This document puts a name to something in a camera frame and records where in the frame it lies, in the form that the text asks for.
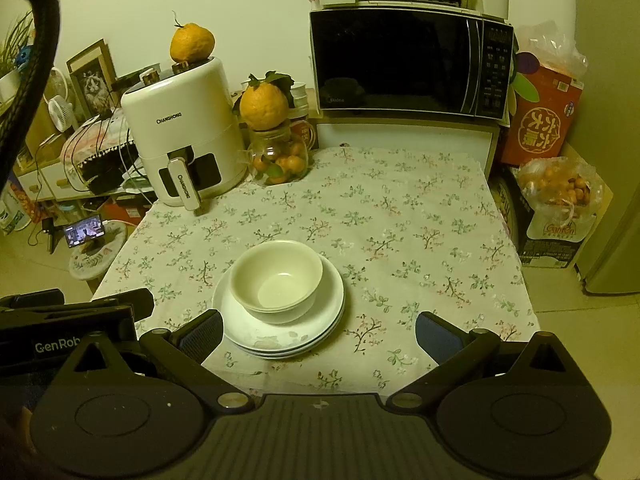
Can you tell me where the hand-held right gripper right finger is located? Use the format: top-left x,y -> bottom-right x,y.
387,311 -> 576,413

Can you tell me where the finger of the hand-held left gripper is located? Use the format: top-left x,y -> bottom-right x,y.
67,288 -> 156,322

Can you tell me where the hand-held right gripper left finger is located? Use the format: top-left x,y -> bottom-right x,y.
60,310 -> 256,413

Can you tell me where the white plate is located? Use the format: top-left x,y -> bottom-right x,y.
212,255 -> 346,349

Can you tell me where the cream bowl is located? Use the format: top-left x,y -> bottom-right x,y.
230,240 -> 324,313

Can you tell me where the round stool with floral cushion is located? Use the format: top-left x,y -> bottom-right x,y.
69,220 -> 130,281

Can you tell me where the smartphone with lit screen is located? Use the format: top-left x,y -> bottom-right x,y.
64,214 -> 106,248

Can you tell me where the floral tablecloth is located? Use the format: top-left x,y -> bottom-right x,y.
92,146 -> 538,396

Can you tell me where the black cardboard box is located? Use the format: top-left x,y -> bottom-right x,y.
510,142 -> 613,271

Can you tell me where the printed sack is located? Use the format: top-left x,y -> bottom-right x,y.
490,175 -> 523,261

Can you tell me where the lace cloth cover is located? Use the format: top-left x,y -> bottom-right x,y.
60,110 -> 138,161

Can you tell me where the glass jar of small oranges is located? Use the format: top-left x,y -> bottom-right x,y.
246,122 -> 311,186

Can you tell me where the plastic bag of small oranges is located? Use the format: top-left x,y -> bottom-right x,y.
515,156 -> 606,241

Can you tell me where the white air fryer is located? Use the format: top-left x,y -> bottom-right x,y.
120,56 -> 248,212

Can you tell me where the grey refrigerator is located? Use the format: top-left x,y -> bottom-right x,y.
582,180 -> 640,296

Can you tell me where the small white fan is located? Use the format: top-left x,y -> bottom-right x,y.
47,95 -> 76,133

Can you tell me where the framed cat picture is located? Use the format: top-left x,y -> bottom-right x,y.
66,39 -> 118,116

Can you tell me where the red lidded jar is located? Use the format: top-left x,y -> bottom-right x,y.
290,119 -> 319,151

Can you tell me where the large citrus fruit with leaves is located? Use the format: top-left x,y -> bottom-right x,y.
239,71 -> 296,131

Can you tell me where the red cardboard box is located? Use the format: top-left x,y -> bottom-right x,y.
500,52 -> 585,167

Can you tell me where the large citrus fruit without leaves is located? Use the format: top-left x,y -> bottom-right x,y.
170,10 -> 216,63

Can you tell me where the potted green plant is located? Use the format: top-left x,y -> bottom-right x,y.
0,10 -> 35,103

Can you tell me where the black microwave oven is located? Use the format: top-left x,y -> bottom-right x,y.
308,6 -> 515,122

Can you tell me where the clear plastic bag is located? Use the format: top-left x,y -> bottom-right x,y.
515,25 -> 588,78

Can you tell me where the black braided cable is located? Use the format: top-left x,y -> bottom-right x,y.
0,0 -> 63,196

